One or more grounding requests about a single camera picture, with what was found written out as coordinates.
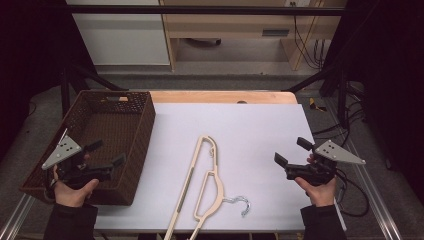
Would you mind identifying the white cabinet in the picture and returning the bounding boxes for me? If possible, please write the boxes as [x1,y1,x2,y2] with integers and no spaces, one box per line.
[65,0,171,66]

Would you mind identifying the black metal stand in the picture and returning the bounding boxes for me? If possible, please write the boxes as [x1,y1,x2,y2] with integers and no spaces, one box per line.
[59,62,130,118]
[282,63,352,130]

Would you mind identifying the black horizontal frame bar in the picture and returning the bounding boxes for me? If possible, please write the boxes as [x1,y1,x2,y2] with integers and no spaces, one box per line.
[65,4,346,17]

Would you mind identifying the person's left hand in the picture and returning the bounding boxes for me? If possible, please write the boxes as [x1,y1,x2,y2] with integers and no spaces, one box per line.
[53,166,100,207]

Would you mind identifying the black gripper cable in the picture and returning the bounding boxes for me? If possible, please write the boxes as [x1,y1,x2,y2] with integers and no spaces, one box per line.
[334,168,370,218]

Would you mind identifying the person's right hand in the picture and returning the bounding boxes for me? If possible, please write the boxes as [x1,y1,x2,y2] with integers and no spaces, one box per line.
[294,177,337,208]

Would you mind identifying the hanging black cables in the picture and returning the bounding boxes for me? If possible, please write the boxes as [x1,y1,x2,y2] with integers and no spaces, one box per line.
[290,1,327,71]

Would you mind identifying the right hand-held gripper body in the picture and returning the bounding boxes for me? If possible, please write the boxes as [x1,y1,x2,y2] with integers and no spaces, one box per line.
[284,139,367,187]

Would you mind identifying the dark curtain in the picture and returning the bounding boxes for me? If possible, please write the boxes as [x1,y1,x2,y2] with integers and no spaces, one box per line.
[320,0,424,196]
[0,0,98,163]

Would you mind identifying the black floor cables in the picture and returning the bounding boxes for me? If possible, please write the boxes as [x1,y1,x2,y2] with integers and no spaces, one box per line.
[312,81,367,149]

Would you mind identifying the grey desk vent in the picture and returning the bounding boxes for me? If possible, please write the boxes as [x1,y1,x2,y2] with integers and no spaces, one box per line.
[261,29,290,38]

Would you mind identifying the aluminium rail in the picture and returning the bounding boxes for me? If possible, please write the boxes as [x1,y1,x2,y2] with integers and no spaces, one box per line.
[0,194,35,240]
[323,99,404,240]

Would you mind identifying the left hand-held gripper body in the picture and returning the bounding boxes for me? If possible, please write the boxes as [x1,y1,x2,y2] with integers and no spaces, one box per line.
[41,134,114,189]

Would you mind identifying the yellow and black tool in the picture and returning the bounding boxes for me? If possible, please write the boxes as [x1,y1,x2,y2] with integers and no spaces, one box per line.
[308,97,328,113]

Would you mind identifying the brown woven basket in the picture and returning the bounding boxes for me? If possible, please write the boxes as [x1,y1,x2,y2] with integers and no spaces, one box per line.
[19,89,157,207]

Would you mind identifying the light wooden desk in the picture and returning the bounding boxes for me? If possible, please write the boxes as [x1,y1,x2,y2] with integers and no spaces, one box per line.
[159,0,348,72]

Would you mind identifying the white table sheet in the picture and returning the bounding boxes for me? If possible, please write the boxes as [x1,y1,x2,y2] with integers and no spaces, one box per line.
[94,102,348,233]

